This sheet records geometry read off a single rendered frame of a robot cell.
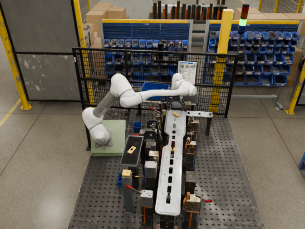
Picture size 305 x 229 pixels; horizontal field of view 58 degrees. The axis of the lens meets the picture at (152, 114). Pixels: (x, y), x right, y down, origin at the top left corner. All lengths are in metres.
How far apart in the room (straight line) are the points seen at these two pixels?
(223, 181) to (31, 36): 3.52
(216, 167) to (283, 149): 1.81
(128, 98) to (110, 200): 0.92
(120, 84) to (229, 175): 1.40
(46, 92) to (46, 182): 1.85
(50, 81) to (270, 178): 3.70
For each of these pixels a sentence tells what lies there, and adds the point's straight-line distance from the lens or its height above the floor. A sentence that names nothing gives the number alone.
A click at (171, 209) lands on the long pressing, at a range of 2.16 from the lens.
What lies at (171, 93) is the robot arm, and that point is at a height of 1.46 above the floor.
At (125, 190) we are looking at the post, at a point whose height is 0.98.
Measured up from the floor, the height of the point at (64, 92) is 0.33.
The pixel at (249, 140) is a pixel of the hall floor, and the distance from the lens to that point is 4.51.
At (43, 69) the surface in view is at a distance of 4.94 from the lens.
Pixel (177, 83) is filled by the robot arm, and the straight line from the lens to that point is 2.66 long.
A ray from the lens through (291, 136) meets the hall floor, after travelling 4.86.
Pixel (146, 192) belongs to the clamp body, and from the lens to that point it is 2.17.
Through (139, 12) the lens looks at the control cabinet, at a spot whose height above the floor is 0.47.
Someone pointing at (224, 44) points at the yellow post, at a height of 1.65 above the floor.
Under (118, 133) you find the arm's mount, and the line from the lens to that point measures 3.00.
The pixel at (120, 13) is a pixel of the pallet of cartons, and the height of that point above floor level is 0.99.
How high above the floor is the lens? 2.73
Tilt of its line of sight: 34 degrees down
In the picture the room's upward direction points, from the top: straight up
